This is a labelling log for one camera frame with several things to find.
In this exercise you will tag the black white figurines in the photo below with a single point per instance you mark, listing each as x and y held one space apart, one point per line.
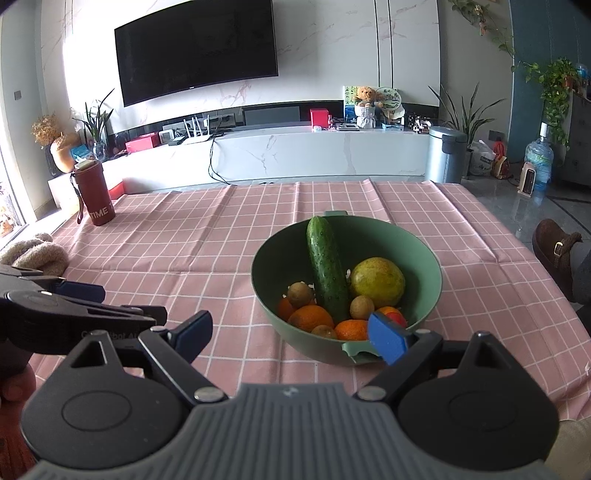
418 124

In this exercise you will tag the person's brown shoe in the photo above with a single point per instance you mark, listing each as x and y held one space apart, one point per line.
551 247

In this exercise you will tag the white ribbed vase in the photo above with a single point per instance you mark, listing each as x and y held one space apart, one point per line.
366 117

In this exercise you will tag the white plastic bag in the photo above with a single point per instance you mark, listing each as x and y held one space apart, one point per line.
482 159

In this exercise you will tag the red box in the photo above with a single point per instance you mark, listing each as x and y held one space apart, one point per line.
319 117

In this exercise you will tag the trailing green vine plant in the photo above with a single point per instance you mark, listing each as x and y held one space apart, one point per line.
556 92

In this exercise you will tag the long-leaf potted plant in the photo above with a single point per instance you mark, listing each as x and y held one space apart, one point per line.
461 113

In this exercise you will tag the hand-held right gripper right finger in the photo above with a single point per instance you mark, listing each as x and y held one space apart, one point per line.
388 339

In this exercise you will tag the orange vase with dried flowers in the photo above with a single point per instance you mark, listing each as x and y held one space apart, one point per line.
62 152

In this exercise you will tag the green bowl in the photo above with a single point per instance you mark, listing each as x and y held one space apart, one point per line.
277 258

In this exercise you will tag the orange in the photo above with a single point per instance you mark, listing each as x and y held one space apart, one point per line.
284 308
387 310
310 318
351 330

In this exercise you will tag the red tomato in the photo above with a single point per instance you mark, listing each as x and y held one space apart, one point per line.
398 318

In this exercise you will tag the green cucumber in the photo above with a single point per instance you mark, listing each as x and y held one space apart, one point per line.
325 267

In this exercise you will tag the brown longan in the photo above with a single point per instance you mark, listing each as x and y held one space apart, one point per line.
300 293
323 331
361 307

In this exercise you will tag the silver trash can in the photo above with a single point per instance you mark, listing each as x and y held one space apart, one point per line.
445 157

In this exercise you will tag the decorative round plate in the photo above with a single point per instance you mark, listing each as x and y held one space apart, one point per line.
390 98

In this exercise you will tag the black flat television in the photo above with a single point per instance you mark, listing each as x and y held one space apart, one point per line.
194 50

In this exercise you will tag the green plant in glass vase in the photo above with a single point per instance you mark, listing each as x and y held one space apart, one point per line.
97 134

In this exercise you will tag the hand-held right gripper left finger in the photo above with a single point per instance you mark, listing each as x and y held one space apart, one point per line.
194 334

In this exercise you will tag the blue water jug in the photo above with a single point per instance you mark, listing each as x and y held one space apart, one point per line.
539 159

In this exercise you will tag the grey drawer cabinet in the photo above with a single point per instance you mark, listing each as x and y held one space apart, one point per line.
579 138

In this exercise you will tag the pink box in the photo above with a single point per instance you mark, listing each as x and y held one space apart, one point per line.
141 143

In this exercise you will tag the white marble media cabinet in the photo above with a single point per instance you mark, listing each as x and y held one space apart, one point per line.
300 152

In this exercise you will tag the blue packet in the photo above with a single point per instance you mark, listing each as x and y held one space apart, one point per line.
83 153

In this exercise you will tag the brown teddy bear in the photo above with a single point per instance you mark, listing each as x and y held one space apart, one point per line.
368 96

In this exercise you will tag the landscape picture card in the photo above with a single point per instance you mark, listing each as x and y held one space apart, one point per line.
350 104

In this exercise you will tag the small white heater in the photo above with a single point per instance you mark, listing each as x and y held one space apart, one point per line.
527 177

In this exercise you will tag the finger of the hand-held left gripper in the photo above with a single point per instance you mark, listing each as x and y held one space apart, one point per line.
78 290
92 311

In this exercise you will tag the white router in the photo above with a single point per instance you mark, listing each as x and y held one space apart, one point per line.
197 131

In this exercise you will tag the yellow-green mango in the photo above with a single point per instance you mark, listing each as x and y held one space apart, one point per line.
376 281

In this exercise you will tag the person's left hand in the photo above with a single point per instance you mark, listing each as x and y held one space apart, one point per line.
16 385

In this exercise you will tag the pink checked tablecloth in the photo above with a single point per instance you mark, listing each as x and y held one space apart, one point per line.
184 240

